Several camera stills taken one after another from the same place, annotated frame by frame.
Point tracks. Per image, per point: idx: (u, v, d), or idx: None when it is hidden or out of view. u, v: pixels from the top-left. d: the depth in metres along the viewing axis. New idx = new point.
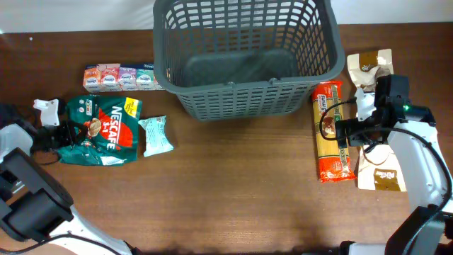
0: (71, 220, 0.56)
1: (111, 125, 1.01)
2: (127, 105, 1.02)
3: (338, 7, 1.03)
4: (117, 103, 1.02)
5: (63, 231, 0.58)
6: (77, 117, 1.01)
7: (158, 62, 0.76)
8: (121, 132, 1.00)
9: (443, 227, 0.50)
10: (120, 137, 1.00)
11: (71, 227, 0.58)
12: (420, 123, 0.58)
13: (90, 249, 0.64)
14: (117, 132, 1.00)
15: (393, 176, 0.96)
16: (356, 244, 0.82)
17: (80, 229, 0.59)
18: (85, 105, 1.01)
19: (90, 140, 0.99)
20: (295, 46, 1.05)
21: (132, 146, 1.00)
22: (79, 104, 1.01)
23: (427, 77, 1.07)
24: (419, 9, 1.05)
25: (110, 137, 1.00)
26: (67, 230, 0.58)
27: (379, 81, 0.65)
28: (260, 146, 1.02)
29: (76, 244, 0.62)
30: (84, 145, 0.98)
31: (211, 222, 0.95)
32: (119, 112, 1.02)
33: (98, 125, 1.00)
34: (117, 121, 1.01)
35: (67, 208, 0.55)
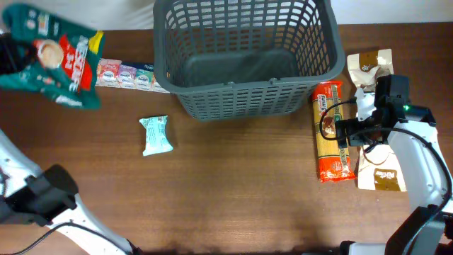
0: (74, 207, 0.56)
1: (76, 60, 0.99)
2: (93, 40, 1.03)
3: (338, 7, 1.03)
4: (85, 35, 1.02)
5: (65, 219, 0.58)
6: (24, 32, 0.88)
7: (159, 61, 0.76)
8: (83, 71, 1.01)
9: (442, 227, 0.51)
10: (81, 76, 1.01)
11: (73, 216, 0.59)
12: (420, 124, 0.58)
13: (90, 238, 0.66)
14: (80, 71, 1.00)
15: (393, 176, 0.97)
16: (356, 244, 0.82)
17: (83, 220, 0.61)
18: (37, 20, 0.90)
19: (46, 74, 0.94)
20: (295, 46, 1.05)
21: (91, 91, 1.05)
22: (29, 17, 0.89)
23: (427, 77, 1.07)
24: (418, 8, 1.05)
25: (73, 76, 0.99)
26: (69, 219, 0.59)
27: (379, 81, 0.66)
28: (260, 146, 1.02)
29: (78, 232, 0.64)
30: (42, 81, 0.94)
31: (211, 222, 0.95)
32: (85, 46, 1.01)
33: (56, 55, 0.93)
34: (81, 57, 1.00)
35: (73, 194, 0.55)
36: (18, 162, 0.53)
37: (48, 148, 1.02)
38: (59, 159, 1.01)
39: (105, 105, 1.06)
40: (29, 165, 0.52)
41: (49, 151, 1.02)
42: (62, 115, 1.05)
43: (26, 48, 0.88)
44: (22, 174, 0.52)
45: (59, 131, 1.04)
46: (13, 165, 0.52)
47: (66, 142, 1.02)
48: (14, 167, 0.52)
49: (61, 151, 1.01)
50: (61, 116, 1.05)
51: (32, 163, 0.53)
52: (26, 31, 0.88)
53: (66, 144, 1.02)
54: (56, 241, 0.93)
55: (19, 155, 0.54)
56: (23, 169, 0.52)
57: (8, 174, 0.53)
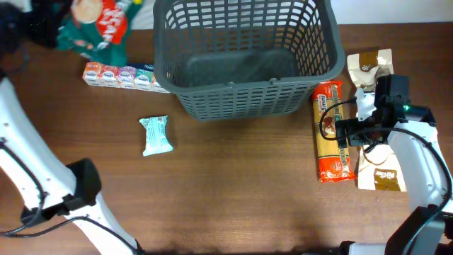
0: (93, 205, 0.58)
1: (113, 15, 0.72)
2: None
3: (337, 7, 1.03)
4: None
5: (81, 213, 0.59)
6: None
7: (159, 62, 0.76)
8: (119, 29, 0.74)
9: (442, 227, 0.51)
10: (116, 35, 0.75)
11: (90, 211, 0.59)
12: (420, 123, 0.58)
13: (100, 234, 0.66)
14: (115, 29, 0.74)
15: (393, 176, 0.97)
16: (357, 244, 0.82)
17: (98, 217, 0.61)
18: None
19: (79, 35, 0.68)
20: (295, 46, 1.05)
21: (120, 44, 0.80)
22: None
23: (427, 77, 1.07)
24: (418, 8, 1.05)
25: (106, 32, 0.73)
26: (85, 213, 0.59)
27: (378, 81, 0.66)
28: (260, 146, 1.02)
29: (91, 227, 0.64)
30: (72, 42, 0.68)
31: (211, 222, 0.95)
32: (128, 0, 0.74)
33: (94, 8, 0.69)
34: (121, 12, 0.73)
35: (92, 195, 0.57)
36: (61, 182, 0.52)
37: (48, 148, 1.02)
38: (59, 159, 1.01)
39: (105, 105, 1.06)
40: (68, 184, 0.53)
41: None
42: (62, 116, 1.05)
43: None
44: (60, 193, 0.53)
45: (59, 131, 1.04)
46: (56, 185, 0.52)
47: (66, 143, 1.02)
48: (56, 187, 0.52)
49: (61, 151, 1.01)
50: (61, 116, 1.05)
51: (69, 176, 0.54)
52: None
53: (66, 144, 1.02)
54: (56, 241, 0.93)
55: (63, 173, 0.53)
56: (64, 189, 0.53)
57: (47, 190, 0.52)
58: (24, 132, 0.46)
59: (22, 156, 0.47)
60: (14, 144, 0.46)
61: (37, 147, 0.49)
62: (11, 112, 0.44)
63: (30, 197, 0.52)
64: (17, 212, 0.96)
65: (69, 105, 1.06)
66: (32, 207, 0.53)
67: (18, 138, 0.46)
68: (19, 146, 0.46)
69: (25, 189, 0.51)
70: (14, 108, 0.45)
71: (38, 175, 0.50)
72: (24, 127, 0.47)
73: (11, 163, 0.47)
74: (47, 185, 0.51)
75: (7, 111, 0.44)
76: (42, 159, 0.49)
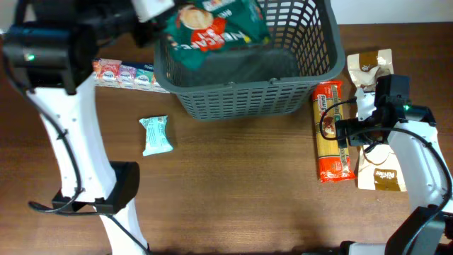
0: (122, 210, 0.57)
1: (213, 37, 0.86)
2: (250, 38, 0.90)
3: (337, 7, 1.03)
4: (245, 27, 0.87)
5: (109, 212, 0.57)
6: None
7: (159, 62, 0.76)
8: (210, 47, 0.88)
9: (442, 227, 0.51)
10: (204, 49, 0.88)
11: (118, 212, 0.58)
12: (420, 124, 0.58)
13: (117, 236, 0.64)
14: (207, 45, 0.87)
15: (393, 176, 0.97)
16: (357, 244, 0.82)
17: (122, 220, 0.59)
18: None
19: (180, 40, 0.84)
20: (296, 46, 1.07)
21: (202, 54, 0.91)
22: None
23: (427, 77, 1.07)
24: (419, 8, 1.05)
25: (197, 42, 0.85)
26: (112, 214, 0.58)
27: (379, 81, 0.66)
28: (260, 146, 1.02)
29: (113, 232, 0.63)
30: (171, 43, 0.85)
31: (212, 222, 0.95)
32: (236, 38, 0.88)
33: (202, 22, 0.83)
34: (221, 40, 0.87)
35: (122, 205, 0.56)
36: (101, 185, 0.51)
37: (48, 148, 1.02)
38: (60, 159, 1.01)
39: (105, 105, 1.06)
40: (106, 188, 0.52)
41: (49, 151, 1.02)
42: None
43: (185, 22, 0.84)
44: (96, 194, 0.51)
45: None
46: (96, 186, 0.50)
47: None
48: (95, 188, 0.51)
49: None
50: None
51: (111, 180, 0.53)
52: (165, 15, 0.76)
53: None
54: (56, 240, 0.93)
55: (106, 177, 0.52)
56: (100, 193, 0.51)
57: (84, 187, 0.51)
58: (88, 129, 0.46)
59: (78, 151, 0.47)
60: (74, 139, 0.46)
61: (93, 148, 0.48)
62: (83, 110, 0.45)
63: (67, 188, 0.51)
64: (16, 212, 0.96)
65: None
66: (66, 196, 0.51)
67: (81, 134, 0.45)
68: (79, 142, 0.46)
69: (66, 179, 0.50)
70: (88, 107, 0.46)
71: (83, 171, 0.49)
72: (89, 127, 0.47)
73: (64, 154, 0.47)
74: (87, 183, 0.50)
75: (81, 108, 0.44)
76: (93, 160, 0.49)
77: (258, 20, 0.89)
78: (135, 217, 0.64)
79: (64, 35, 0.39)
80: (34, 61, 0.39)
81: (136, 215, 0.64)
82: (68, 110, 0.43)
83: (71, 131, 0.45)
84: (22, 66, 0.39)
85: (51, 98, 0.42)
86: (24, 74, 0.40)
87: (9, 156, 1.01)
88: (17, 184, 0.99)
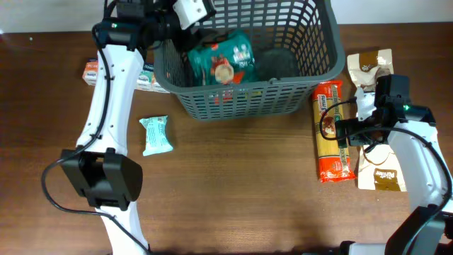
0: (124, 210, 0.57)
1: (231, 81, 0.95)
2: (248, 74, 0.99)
3: (338, 8, 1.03)
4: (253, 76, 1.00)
5: (111, 212, 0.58)
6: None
7: (159, 61, 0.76)
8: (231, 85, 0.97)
9: (442, 227, 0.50)
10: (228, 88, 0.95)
11: (118, 212, 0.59)
12: (420, 123, 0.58)
13: (119, 238, 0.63)
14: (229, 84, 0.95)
15: (393, 176, 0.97)
16: (357, 244, 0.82)
17: (124, 222, 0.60)
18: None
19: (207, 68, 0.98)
20: (295, 46, 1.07)
21: None
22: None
23: (428, 77, 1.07)
24: (418, 9, 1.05)
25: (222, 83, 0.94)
26: (114, 214, 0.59)
27: (379, 81, 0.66)
28: (261, 146, 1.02)
29: (116, 236, 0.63)
30: (199, 68, 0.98)
31: (212, 222, 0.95)
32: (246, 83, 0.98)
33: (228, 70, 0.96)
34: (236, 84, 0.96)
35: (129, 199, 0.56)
36: (118, 137, 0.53)
37: (47, 148, 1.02)
38: None
39: None
40: (120, 146, 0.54)
41: (49, 151, 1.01)
42: (62, 115, 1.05)
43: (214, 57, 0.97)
44: (110, 144, 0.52)
45: (58, 131, 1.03)
46: (113, 135, 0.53)
47: (66, 143, 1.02)
48: (112, 137, 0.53)
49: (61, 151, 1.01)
50: (59, 115, 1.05)
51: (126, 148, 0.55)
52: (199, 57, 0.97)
53: (66, 144, 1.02)
54: (56, 240, 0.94)
55: (122, 137, 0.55)
56: (114, 143, 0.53)
57: (101, 135, 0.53)
58: (127, 86, 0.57)
59: (114, 95, 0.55)
60: (116, 85, 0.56)
61: (125, 104, 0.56)
62: (132, 69, 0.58)
63: (85, 134, 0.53)
64: (16, 212, 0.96)
65: (67, 105, 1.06)
66: (78, 145, 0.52)
67: (122, 83, 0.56)
68: (118, 87, 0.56)
69: (90, 126, 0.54)
70: (134, 71, 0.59)
71: (108, 117, 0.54)
72: (128, 88, 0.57)
73: (100, 95, 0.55)
74: (106, 129, 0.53)
75: (131, 64, 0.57)
76: (120, 112, 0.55)
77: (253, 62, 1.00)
78: (136, 219, 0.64)
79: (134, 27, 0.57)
80: (116, 30, 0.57)
81: (136, 217, 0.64)
82: (120, 60, 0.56)
83: (116, 78, 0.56)
84: (107, 34, 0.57)
85: (112, 50, 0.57)
86: (105, 37, 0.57)
87: (8, 155, 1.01)
88: (18, 184, 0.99)
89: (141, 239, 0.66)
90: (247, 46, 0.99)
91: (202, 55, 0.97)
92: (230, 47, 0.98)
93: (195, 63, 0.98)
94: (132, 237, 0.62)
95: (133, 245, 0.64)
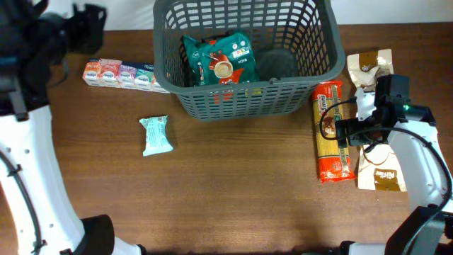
0: None
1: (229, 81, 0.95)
2: (247, 75, 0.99)
3: (338, 7, 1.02)
4: (253, 76, 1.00)
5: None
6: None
7: (158, 62, 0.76)
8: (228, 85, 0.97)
9: (442, 227, 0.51)
10: None
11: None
12: (420, 123, 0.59)
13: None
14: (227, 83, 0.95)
15: (393, 176, 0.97)
16: (357, 244, 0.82)
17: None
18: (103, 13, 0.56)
19: (205, 67, 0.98)
20: (295, 46, 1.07)
21: None
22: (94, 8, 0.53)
23: (427, 77, 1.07)
24: (419, 9, 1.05)
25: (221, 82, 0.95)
26: None
27: (379, 81, 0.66)
28: (261, 146, 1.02)
29: None
30: (197, 67, 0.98)
31: (212, 222, 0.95)
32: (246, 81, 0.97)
33: (227, 69, 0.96)
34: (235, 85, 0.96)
35: None
36: (64, 230, 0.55)
37: None
38: (59, 159, 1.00)
39: (105, 105, 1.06)
40: (70, 236, 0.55)
41: None
42: (61, 115, 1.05)
43: (212, 57, 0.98)
44: (62, 244, 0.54)
45: (58, 132, 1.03)
46: (58, 227, 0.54)
47: (66, 144, 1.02)
48: (58, 235, 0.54)
49: (61, 151, 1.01)
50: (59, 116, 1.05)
51: (76, 229, 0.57)
52: (197, 57, 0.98)
53: (66, 145, 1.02)
54: None
55: (69, 223, 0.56)
56: (66, 241, 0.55)
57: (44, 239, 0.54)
58: (42, 163, 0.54)
59: (32, 188, 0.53)
60: (27, 177, 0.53)
61: (50, 185, 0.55)
62: (37, 145, 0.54)
63: (25, 243, 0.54)
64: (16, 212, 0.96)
65: (67, 105, 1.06)
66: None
67: (34, 170, 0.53)
68: (31, 177, 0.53)
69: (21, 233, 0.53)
70: (42, 142, 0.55)
71: (40, 216, 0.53)
72: (44, 165, 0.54)
73: (18, 197, 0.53)
74: (47, 231, 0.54)
75: (35, 140, 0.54)
76: (50, 198, 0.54)
77: (253, 59, 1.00)
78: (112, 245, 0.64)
79: (12, 59, 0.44)
80: None
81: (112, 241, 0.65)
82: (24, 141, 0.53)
83: (23, 167, 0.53)
84: None
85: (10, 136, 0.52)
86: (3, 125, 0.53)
87: None
88: None
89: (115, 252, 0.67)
90: (247, 46, 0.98)
91: (201, 50, 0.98)
92: (230, 44, 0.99)
93: (192, 59, 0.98)
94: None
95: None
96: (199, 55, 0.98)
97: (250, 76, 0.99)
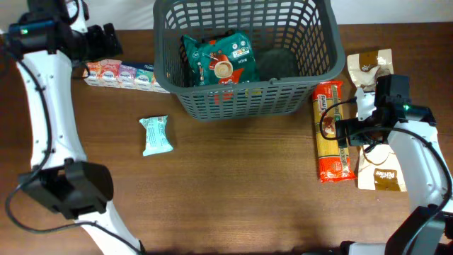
0: (102, 212, 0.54)
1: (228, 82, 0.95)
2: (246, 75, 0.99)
3: (338, 8, 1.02)
4: (253, 76, 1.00)
5: (90, 219, 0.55)
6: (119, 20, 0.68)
7: (159, 62, 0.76)
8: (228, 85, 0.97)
9: (442, 227, 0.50)
10: None
11: (99, 217, 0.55)
12: (420, 124, 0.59)
13: (107, 241, 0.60)
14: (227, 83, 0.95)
15: (393, 176, 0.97)
16: (357, 244, 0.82)
17: (105, 224, 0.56)
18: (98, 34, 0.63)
19: (205, 66, 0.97)
20: (295, 46, 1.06)
21: None
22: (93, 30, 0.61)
23: (427, 77, 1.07)
24: (419, 9, 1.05)
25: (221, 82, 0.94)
26: (94, 219, 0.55)
27: (379, 81, 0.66)
28: (261, 146, 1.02)
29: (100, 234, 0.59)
30: (197, 67, 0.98)
31: (212, 222, 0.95)
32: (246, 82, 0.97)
33: (228, 70, 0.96)
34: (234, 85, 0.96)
35: (104, 202, 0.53)
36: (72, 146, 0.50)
37: None
38: None
39: (105, 105, 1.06)
40: (78, 153, 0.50)
41: None
42: None
43: (211, 57, 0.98)
44: (66, 154, 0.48)
45: None
46: (66, 144, 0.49)
47: None
48: (66, 149, 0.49)
49: None
50: None
51: (81, 151, 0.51)
52: (197, 57, 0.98)
53: None
54: (56, 239, 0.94)
55: (76, 144, 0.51)
56: (69, 153, 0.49)
57: (54, 149, 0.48)
58: (63, 91, 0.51)
59: (53, 103, 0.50)
60: (51, 95, 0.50)
61: (65, 105, 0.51)
62: (61, 72, 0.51)
63: (35, 154, 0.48)
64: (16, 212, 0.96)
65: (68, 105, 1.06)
66: (33, 166, 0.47)
67: (56, 91, 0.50)
68: (54, 98, 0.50)
69: (37, 144, 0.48)
70: (64, 74, 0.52)
71: (54, 129, 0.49)
72: (64, 91, 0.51)
73: (38, 110, 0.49)
74: (57, 142, 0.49)
75: (56, 66, 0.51)
76: (64, 118, 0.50)
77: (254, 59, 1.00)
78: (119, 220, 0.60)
79: (48, 23, 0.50)
80: (27, 35, 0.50)
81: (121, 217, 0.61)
82: (47, 66, 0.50)
83: (49, 88, 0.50)
84: (20, 42, 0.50)
85: (37, 60, 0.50)
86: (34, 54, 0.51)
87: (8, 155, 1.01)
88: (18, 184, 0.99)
89: (129, 239, 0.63)
90: (248, 46, 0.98)
91: (201, 51, 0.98)
92: (230, 44, 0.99)
93: (192, 59, 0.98)
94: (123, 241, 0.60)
95: (127, 250, 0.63)
96: (199, 55, 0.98)
97: (250, 77, 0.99)
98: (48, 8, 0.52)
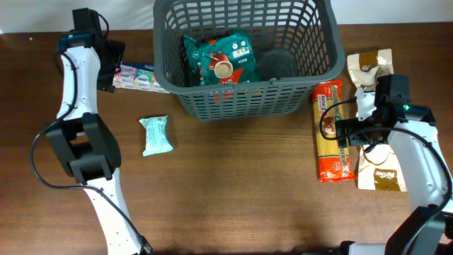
0: (110, 179, 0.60)
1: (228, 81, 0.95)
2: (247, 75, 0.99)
3: (339, 7, 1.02)
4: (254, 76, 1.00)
5: (97, 185, 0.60)
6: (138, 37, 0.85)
7: (158, 61, 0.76)
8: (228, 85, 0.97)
9: (442, 227, 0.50)
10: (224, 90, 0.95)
11: (105, 185, 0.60)
12: (420, 125, 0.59)
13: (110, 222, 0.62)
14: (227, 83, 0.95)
15: (393, 176, 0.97)
16: (356, 244, 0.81)
17: (110, 195, 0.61)
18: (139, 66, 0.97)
19: (204, 66, 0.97)
20: (295, 46, 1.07)
21: None
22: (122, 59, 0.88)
23: (427, 77, 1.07)
24: (419, 10, 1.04)
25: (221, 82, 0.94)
26: (101, 188, 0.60)
27: (379, 81, 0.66)
28: (261, 146, 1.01)
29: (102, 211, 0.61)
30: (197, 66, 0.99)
31: (212, 222, 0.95)
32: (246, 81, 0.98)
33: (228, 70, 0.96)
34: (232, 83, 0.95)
35: (112, 168, 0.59)
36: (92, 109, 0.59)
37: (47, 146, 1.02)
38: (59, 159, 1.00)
39: (105, 105, 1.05)
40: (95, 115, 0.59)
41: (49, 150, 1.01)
42: None
43: (211, 56, 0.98)
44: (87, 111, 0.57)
45: None
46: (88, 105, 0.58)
47: None
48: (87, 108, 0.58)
49: None
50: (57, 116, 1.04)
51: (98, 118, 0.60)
52: (197, 56, 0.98)
53: None
54: (56, 240, 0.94)
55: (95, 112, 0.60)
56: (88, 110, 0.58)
57: (77, 107, 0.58)
58: (91, 74, 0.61)
59: (82, 79, 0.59)
60: (81, 74, 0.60)
61: (91, 83, 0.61)
62: (90, 59, 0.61)
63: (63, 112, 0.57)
64: (16, 212, 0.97)
65: None
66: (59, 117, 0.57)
67: (86, 71, 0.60)
68: (84, 76, 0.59)
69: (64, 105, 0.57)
70: (93, 64, 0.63)
71: (79, 93, 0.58)
72: (92, 76, 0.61)
73: (70, 81, 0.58)
74: (81, 105, 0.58)
75: (88, 54, 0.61)
76: (89, 91, 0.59)
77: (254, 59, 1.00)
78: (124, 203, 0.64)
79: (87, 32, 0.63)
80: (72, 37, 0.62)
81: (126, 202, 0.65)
82: (81, 54, 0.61)
83: (81, 68, 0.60)
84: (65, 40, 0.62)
85: (76, 52, 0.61)
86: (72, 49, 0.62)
87: (8, 156, 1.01)
88: (17, 185, 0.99)
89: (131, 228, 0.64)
90: (247, 46, 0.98)
91: (201, 50, 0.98)
92: (230, 44, 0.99)
93: (192, 59, 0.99)
94: (125, 218, 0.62)
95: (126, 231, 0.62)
96: (199, 55, 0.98)
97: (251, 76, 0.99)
98: (85, 20, 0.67)
